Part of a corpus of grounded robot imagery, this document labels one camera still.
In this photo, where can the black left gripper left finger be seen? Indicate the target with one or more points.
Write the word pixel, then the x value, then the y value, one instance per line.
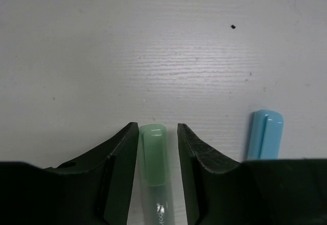
pixel 93 188

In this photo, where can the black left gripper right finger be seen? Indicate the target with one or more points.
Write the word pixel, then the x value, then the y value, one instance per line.
pixel 220 190

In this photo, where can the green highlighter pen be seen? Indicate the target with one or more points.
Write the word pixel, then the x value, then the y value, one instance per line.
pixel 155 177

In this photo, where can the blue highlighter pen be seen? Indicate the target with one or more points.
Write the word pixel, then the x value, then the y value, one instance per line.
pixel 266 135

